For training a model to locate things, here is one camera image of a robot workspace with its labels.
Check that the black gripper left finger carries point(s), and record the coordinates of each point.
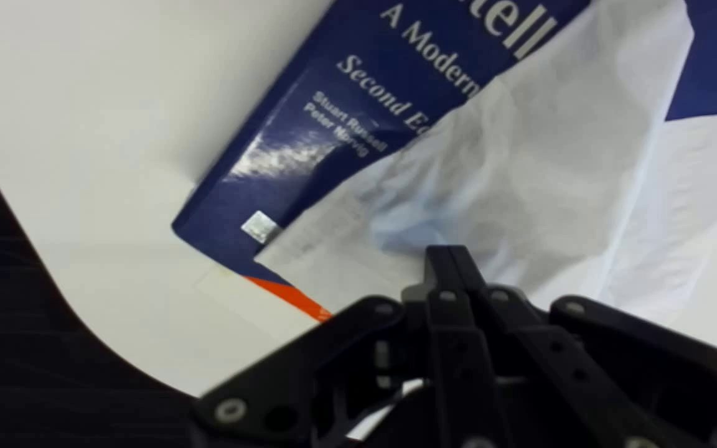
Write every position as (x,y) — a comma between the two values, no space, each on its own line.
(422,361)

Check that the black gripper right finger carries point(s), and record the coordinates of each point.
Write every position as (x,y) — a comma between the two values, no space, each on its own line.
(621,381)

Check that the blue hardcover book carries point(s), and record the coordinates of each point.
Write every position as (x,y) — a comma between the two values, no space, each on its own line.
(369,80)

